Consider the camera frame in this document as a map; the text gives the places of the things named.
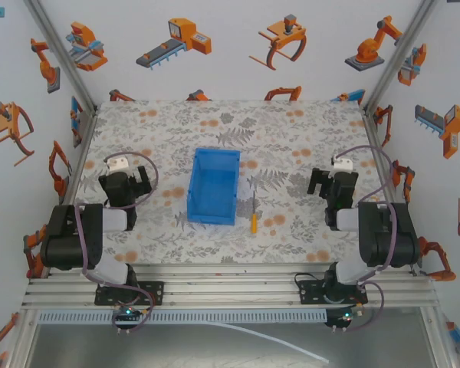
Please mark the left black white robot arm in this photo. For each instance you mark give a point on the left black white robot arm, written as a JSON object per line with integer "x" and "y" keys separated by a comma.
{"x": 69, "y": 239}

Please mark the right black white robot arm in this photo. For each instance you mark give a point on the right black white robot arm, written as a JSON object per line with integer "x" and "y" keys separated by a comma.
{"x": 387, "y": 237}

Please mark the blue plastic bin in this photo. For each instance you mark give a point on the blue plastic bin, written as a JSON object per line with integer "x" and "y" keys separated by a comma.
{"x": 214, "y": 191}

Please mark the floral patterned table mat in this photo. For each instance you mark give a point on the floral patterned table mat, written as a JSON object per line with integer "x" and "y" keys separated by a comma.
{"x": 222, "y": 126}

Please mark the left black circuit board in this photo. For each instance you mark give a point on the left black circuit board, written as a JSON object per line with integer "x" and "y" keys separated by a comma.
{"x": 126, "y": 317}

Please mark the black circuit board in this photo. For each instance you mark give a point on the black circuit board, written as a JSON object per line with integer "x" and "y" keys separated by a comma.
{"x": 339, "y": 321}
{"x": 126, "y": 317}

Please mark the right black circuit board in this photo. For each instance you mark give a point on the right black circuit board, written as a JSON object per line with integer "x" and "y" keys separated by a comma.
{"x": 339, "y": 321}

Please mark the white thin tube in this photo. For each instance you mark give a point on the white thin tube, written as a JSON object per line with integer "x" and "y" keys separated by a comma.
{"x": 276, "y": 339}

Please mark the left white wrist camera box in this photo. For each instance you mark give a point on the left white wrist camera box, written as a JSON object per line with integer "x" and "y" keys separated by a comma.
{"x": 117, "y": 164}

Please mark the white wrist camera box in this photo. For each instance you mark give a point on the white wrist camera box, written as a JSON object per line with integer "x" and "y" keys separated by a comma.
{"x": 117, "y": 164}
{"x": 343, "y": 165}

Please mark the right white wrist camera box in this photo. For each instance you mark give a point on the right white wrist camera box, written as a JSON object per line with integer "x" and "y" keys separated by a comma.
{"x": 343, "y": 165}

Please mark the aluminium side rail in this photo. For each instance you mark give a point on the aluminium side rail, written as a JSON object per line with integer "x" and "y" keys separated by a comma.
{"x": 82, "y": 153}

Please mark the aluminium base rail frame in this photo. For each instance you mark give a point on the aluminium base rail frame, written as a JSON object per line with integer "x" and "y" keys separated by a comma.
{"x": 230, "y": 285}

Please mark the aluminium corner post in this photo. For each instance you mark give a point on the aluminium corner post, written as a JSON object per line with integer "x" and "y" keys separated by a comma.
{"x": 402, "y": 53}
{"x": 57, "y": 53}

